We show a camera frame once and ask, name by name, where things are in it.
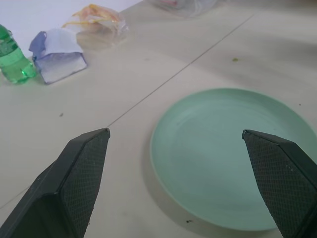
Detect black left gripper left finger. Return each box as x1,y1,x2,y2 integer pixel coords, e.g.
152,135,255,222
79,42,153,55
0,128,111,238

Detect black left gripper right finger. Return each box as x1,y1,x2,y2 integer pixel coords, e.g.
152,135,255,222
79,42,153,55
241,129,317,238

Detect light green round plate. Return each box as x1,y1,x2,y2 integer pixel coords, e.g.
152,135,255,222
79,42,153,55
150,88,317,232

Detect blue white tissue pack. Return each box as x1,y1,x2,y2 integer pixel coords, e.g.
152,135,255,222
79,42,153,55
28,27,88,85

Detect green plastic bottle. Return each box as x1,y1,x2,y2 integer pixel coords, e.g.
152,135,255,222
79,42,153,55
0,24,37,85

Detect clear bag with orange print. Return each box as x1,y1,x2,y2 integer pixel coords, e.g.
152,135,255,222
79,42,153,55
61,3,130,51

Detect clear plastic bag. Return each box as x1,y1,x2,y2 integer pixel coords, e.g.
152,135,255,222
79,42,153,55
146,0,224,18

